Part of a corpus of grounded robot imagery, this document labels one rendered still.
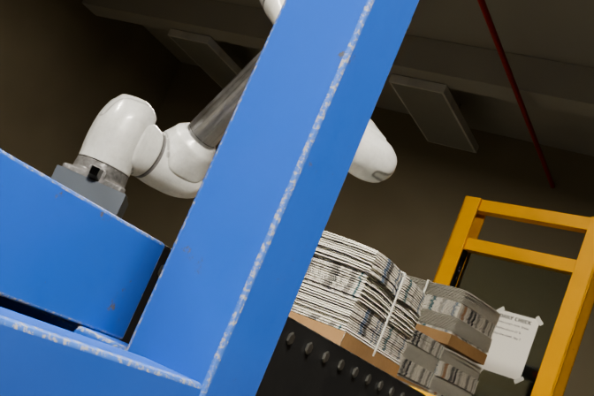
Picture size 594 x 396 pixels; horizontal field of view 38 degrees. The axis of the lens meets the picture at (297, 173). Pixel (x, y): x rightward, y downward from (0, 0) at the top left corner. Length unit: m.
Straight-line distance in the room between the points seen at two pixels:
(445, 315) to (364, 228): 6.91
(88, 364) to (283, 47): 0.31
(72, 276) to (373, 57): 0.30
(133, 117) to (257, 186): 1.77
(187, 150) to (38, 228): 1.81
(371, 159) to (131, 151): 0.78
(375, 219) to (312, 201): 9.58
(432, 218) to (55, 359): 9.60
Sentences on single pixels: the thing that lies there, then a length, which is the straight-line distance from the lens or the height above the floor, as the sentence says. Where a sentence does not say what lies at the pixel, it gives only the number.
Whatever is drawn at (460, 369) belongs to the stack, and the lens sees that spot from 3.47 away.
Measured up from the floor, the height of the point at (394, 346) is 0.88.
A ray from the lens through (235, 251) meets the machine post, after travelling 0.65.
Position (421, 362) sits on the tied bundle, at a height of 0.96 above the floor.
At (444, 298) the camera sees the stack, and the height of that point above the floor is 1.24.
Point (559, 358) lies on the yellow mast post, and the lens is 3.74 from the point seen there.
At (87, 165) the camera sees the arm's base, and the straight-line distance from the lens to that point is 2.40.
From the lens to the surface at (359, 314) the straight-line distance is 1.76.
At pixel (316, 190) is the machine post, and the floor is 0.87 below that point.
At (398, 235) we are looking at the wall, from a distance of 10.11.
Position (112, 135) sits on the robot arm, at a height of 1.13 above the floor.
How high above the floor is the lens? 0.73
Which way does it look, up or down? 13 degrees up
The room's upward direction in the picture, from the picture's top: 23 degrees clockwise
